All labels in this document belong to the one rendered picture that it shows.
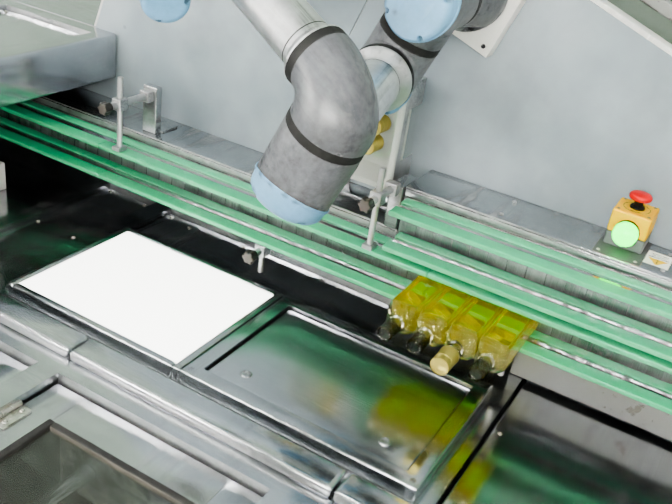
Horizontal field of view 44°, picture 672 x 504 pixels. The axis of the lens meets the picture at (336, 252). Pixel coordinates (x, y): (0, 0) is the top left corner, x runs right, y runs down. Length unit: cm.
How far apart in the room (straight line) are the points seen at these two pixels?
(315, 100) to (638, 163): 75
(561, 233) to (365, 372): 44
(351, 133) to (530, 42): 64
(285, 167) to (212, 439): 53
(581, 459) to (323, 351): 50
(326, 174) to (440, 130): 67
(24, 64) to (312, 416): 101
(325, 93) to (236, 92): 93
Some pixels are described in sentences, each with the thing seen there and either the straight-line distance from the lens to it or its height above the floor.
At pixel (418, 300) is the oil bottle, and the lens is 152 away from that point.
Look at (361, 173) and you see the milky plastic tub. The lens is 174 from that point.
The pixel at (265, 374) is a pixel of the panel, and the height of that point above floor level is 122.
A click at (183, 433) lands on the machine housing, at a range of 144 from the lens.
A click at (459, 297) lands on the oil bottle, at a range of 156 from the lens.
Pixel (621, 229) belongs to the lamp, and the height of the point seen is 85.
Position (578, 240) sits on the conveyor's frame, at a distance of 158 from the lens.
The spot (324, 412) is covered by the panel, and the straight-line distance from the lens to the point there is 147.
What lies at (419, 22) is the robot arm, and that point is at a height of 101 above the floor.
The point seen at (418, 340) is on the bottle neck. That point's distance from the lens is 144.
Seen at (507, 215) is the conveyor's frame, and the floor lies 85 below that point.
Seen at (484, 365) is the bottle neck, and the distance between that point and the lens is 142.
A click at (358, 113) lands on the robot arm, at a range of 105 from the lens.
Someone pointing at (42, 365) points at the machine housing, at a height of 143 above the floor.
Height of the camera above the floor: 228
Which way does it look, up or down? 52 degrees down
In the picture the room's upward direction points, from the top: 125 degrees counter-clockwise
